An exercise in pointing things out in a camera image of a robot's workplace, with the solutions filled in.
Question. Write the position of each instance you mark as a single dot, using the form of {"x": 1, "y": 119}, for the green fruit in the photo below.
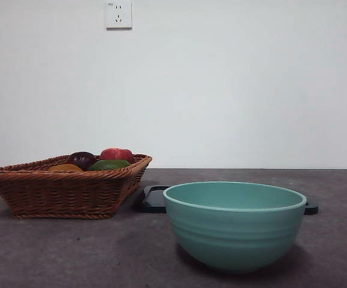
{"x": 108, "y": 165}

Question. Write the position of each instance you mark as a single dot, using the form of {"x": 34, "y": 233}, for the dark rectangular tray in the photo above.
{"x": 152, "y": 201}

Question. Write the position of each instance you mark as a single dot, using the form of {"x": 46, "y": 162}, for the orange fruit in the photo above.
{"x": 65, "y": 168}

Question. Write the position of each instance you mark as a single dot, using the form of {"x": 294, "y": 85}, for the dark purple fruit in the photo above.
{"x": 81, "y": 158}

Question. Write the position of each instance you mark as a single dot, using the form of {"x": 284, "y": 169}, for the red fruit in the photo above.
{"x": 116, "y": 154}

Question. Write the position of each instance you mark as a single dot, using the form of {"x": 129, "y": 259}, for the white wall socket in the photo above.
{"x": 119, "y": 15}

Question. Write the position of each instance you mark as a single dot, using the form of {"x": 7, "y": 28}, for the teal ribbed bowl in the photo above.
{"x": 236, "y": 234}

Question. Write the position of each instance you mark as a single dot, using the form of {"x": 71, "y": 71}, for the brown wicker basket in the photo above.
{"x": 59, "y": 192}

